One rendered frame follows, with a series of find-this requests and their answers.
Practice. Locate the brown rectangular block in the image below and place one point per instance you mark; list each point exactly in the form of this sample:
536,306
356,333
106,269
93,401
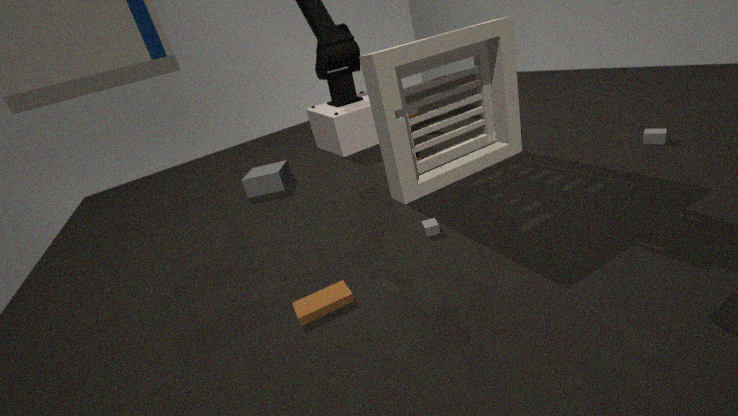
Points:
322,302

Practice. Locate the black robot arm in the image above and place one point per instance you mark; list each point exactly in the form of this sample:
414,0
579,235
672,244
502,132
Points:
336,49

